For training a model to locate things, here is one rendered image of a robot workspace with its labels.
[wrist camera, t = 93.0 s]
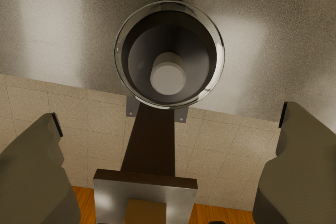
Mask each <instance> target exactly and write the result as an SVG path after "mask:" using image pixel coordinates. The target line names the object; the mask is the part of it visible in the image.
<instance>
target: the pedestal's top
mask: <svg viewBox="0 0 336 224"><path fill-rule="evenodd" d="M93 186H94V200H95V214H96V224H99V223H105V224H123V218H125V214H126V209H127V204H128V200H129V199H133V200H141V201H148V202H155V203H163V204H167V210H166V224H189V220H190V217H191V214H192V210H193V207H194V203H195V200H196V197H197V193H198V190H199V189H198V181H197V179H192V178H182V177H173V176H163V175H154V174H145V173H135V172H126V171H116V170H107V169H97V171H96V173H95V175H94V178H93Z"/></svg>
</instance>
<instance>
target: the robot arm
mask: <svg viewBox="0 0 336 224"><path fill-rule="evenodd" d="M278 128H280V129H281V131H280V136H279V140H278V144H277V148H276V152H275V153H276V156H277V157H276V158H274V159H272V160H270V161H268V162H267V163H266V164H265V166H264V169H263V172H262V174H261V177H260V180H259V183H258V188H257V193H256V198H255V202H254V207H253V212H252V217H253V220H254V222H255V223H256V224H336V134H335V133H333V132H332V131H331V130H330V129H329V128H328V127H327V126H325V125H324V124H323V123H322V122H320V121H319V120H318V119H317V118H315V117H314V116H313V115H312V114H310V113H309V112H308V111H307V110H305V109H304V108H303V107H302V106H300V105H299V104H298V103H296V102H293V101H290V102H286V101H285V102H284V105H283V110H282V114H281V118H280V123H279V127H278ZM62 137H64V135H63V132H62V128H61V125H60V121H59V119H58V116H57V114H56V113H55V112H53V113H46V114H44V115H43V116H41V117H40V118H39V119H38V120H37V121H36V122H34V123H33V124H32V125H31V126H30V127H29V128H28V129H26V130H25V131H24V132H23V133H22V134H21V135H19V136H18V137H17V138H16V139H15V140H14V141H13V142H12V143H11V144H10V145H9V146H8V147H7V148H6V149H5V150H4V151H3V152H2V153H1V154H0V224H80V222H81V219H82V215H81V211H80V207H79V203H78V200H77V197H76V194H75V192H74V190H73V187H72V185H71V183H70V180H69V178H68V176H67V173H66V171H65V169H64V168H62V165H63V163H64V161H65V158H64V156H63V154H62V151H61V149H60V146H59V142H60V140H61V138H62Z"/></svg>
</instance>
